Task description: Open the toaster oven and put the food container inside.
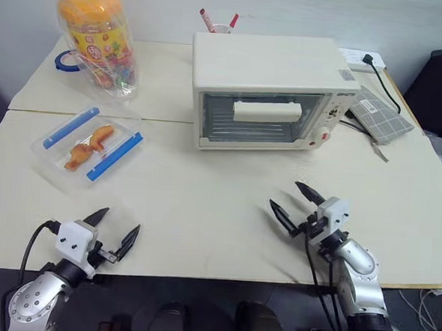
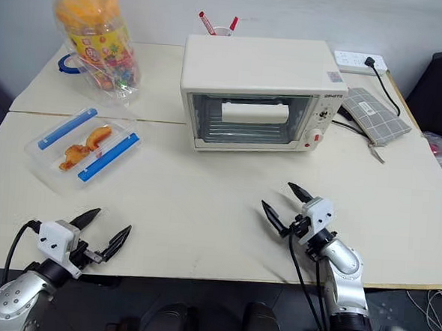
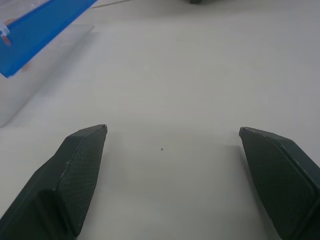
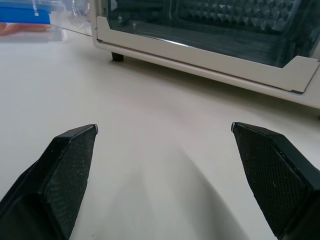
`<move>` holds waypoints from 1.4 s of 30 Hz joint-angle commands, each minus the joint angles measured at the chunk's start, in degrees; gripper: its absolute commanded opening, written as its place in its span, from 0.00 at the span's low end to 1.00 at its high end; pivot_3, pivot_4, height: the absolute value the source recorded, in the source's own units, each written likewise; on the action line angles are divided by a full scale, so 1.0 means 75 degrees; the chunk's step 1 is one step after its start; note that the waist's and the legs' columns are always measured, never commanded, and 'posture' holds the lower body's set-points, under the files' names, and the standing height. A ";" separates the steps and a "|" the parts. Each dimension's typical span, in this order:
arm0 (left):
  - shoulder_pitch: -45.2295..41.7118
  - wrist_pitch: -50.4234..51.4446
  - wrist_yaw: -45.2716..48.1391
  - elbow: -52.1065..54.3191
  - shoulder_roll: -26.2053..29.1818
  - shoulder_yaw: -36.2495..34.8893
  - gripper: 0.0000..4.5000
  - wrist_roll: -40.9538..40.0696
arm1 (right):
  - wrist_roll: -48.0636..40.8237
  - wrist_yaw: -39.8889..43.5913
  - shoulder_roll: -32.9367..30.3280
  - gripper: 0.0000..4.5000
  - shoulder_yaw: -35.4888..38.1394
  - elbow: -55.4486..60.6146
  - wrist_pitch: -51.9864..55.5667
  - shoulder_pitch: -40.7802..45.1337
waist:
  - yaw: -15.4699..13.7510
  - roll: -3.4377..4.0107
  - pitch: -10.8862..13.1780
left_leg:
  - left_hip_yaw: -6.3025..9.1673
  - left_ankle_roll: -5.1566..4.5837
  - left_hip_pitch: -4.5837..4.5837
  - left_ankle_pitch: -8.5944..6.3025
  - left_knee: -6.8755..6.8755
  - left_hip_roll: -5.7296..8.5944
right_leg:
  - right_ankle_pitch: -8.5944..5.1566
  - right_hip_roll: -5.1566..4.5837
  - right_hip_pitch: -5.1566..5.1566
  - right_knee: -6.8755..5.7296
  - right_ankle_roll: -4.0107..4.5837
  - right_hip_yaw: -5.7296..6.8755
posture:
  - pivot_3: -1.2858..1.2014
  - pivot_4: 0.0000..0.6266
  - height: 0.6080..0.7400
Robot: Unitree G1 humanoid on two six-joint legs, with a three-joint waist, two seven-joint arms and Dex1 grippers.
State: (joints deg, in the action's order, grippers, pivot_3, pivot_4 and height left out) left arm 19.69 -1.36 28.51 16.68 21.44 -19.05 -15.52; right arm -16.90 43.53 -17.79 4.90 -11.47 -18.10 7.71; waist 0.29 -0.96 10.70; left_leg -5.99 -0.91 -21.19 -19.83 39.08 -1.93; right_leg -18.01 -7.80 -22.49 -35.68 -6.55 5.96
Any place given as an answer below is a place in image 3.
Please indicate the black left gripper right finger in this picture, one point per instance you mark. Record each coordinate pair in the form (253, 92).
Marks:
(280, 180)

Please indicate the clear plastic box, blue lid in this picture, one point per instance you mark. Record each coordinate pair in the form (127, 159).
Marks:
(30, 45)

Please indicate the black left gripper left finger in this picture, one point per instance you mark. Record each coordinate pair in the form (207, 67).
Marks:
(62, 180)

